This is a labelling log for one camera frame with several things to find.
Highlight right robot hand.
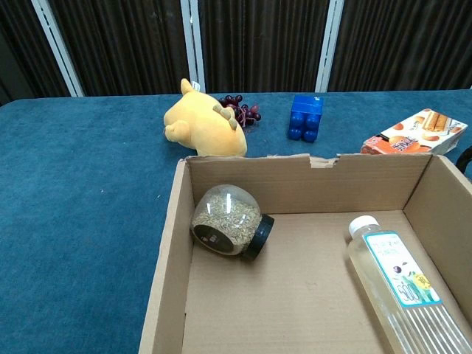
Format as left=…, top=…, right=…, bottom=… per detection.
left=456, top=145, right=472, bottom=173

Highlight orange biscuit box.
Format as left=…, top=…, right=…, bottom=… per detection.
left=360, top=108, right=468, bottom=156

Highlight transparent bottle white cap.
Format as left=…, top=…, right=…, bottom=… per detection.
left=347, top=215, right=466, bottom=354

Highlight round glass grain jar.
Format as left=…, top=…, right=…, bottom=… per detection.
left=190, top=184, right=276, bottom=263

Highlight open cardboard box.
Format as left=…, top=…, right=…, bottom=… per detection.
left=138, top=152, right=472, bottom=354

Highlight blue toy building block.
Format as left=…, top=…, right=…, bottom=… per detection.
left=287, top=94, right=325, bottom=144

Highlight dark red grape bunch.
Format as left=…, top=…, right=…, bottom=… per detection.
left=218, top=94, right=262, bottom=128

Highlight dark pleated curtain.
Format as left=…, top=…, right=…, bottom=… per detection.
left=0, top=0, right=472, bottom=106

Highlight yellow plush toy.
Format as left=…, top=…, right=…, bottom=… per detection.
left=163, top=77, right=248, bottom=158

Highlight blue felt table cover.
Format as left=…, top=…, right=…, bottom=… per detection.
left=0, top=87, right=472, bottom=354

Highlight white metal frame post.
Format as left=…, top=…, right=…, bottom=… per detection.
left=315, top=0, right=346, bottom=93
left=179, top=0, right=207, bottom=94
left=31, top=0, right=85, bottom=97

